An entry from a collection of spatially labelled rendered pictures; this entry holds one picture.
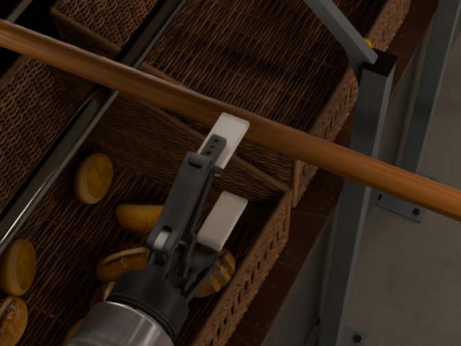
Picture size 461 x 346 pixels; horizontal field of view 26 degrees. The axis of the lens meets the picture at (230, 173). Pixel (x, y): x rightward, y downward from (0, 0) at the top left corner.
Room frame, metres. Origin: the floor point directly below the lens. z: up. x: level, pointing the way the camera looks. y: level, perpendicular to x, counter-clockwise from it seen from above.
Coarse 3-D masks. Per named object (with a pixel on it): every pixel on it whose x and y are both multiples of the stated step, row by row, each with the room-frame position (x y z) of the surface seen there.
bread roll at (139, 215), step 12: (120, 204) 0.95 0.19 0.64; (132, 204) 0.94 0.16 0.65; (144, 204) 0.94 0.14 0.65; (156, 204) 0.94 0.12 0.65; (120, 216) 0.92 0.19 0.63; (132, 216) 0.92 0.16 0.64; (144, 216) 0.92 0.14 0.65; (156, 216) 0.92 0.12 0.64; (132, 228) 0.91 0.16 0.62; (144, 228) 0.91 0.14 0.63
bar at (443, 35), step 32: (160, 0) 0.89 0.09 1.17; (320, 0) 1.02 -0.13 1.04; (448, 0) 1.40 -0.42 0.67; (160, 32) 0.84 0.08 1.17; (352, 32) 1.01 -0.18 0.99; (448, 32) 1.39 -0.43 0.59; (128, 64) 0.78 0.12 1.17; (352, 64) 1.00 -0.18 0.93; (384, 64) 0.98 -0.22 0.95; (96, 96) 0.73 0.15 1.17; (384, 96) 0.96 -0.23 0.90; (416, 96) 1.41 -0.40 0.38; (64, 128) 0.69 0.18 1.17; (352, 128) 0.98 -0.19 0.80; (416, 128) 1.40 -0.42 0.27; (64, 160) 0.65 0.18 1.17; (416, 160) 1.39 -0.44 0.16; (32, 192) 0.60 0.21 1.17; (352, 192) 0.97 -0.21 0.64; (0, 224) 0.56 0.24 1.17; (352, 224) 0.96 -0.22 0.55; (0, 256) 0.53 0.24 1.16; (352, 256) 0.96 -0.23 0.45; (320, 320) 1.05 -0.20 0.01
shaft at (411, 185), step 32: (0, 32) 0.80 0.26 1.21; (32, 32) 0.80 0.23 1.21; (64, 64) 0.76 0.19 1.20; (96, 64) 0.75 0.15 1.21; (160, 96) 0.71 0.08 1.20; (192, 96) 0.70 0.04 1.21; (256, 128) 0.66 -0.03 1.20; (288, 128) 0.66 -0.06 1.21; (320, 160) 0.62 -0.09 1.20; (352, 160) 0.62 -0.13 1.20; (384, 192) 0.59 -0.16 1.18; (416, 192) 0.58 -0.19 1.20; (448, 192) 0.58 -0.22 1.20
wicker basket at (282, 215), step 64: (0, 128) 0.99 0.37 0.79; (128, 128) 1.05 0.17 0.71; (192, 128) 1.00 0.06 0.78; (64, 192) 1.00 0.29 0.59; (128, 192) 1.01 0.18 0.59; (256, 192) 0.94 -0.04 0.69; (64, 256) 0.87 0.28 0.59; (256, 256) 0.80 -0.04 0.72; (64, 320) 0.75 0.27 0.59; (192, 320) 0.75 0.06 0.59
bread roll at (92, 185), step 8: (88, 160) 1.03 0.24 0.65; (96, 160) 1.03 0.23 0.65; (104, 160) 1.04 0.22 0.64; (80, 168) 1.01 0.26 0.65; (88, 168) 1.01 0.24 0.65; (96, 168) 1.02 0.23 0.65; (104, 168) 1.03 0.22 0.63; (112, 168) 1.03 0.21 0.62; (80, 176) 1.00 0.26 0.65; (88, 176) 1.00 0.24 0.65; (96, 176) 1.00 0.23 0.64; (104, 176) 1.01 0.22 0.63; (112, 176) 1.02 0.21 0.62; (80, 184) 0.98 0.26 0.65; (88, 184) 0.98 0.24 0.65; (96, 184) 0.99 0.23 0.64; (104, 184) 1.00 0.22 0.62; (80, 192) 0.97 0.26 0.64; (88, 192) 0.97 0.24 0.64; (96, 192) 0.98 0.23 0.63; (104, 192) 0.98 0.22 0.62; (80, 200) 0.97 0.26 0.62; (88, 200) 0.96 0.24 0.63; (96, 200) 0.97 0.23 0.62
